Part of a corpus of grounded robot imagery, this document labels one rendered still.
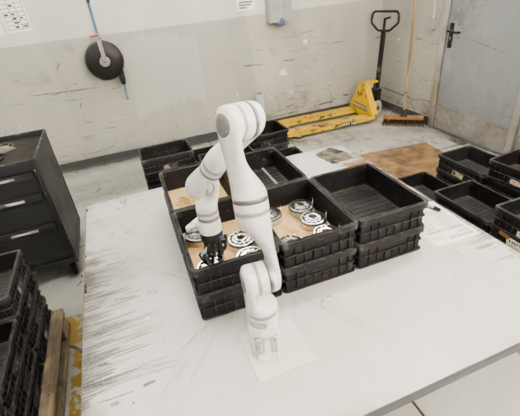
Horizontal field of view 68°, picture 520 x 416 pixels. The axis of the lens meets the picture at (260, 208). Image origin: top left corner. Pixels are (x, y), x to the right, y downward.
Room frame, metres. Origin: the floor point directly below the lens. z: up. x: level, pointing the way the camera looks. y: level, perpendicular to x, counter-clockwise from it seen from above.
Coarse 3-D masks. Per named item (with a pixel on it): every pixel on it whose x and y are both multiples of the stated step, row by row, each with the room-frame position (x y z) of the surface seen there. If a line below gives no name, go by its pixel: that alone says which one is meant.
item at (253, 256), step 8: (224, 200) 1.35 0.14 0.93; (192, 208) 1.31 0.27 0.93; (176, 216) 1.26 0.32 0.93; (176, 224) 1.20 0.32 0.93; (184, 240) 1.09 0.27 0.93; (184, 248) 1.04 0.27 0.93; (240, 256) 0.97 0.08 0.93; (248, 256) 0.97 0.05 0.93; (256, 256) 0.98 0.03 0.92; (192, 264) 0.95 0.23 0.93; (216, 264) 0.94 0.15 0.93; (224, 264) 0.94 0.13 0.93; (232, 264) 0.95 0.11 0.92; (240, 264) 0.96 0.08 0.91; (192, 272) 0.92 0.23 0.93; (200, 272) 0.92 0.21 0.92; (208, 272) 0.93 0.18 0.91
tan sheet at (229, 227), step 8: (224, 224) 1.32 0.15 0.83; (232, 224) 1.32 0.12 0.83; (224, 232) 1.26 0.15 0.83; (232, 232) 1.26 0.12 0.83; (192, 248) 1.17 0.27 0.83; (200, 248) 1.17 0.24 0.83; (192, 256) 1.13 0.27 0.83; (216, 256) 1.11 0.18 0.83; (224, 256) 1.11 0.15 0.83; (232, 256) 1.10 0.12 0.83
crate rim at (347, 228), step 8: (288, 184) 1.43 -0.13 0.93; (312, 184) 1.40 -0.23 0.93; (320, 192) 1.34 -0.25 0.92; (352, 216) 1.13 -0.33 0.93; (352, 224) 1.09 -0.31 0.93; (272, 232) 1.09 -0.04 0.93; (320, 232) 1.06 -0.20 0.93; (328, 232) 1.05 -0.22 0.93; (336, 232) 1.06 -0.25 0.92; (344, 232) 1.07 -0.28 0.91; (280, 240) 1.03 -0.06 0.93; (296, 240) 1.02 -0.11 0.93; (304, 240) 1.03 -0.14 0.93; (312, 240) 1.04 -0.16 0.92; (280, 248) 1.01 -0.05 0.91; (288, 248) 1.01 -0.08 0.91
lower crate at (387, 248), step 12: (420, 228) 1.17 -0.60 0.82; (384, 240) 1.12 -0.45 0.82; (396, 240) 1.14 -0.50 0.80; (408, 240) 1.16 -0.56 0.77; (360, 252) 1.11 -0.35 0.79; (372, 252) 1.12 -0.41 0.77; (384, 252) 1.14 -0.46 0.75; (396, 252) 1.16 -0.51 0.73; (408, 252) 1.16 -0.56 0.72; (360, 264) 1.11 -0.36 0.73; (372, 264) 1.11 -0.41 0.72
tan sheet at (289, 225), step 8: (280, 208) 1.40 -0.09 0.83; (288, 208) 1.39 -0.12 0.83; (288, 216) 1.33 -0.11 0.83; (280, 224) 1.28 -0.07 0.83; (288, 224) 1.27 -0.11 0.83; (296, 224) 1.27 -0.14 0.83; (328, 224) 1.25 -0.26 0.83; (280, 232) 1.22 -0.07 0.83; (288, 232) 1.22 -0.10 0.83; (296, 232) 1.21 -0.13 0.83; (304, 232) 1.21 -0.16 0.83; (312, 232) 1.20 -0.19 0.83
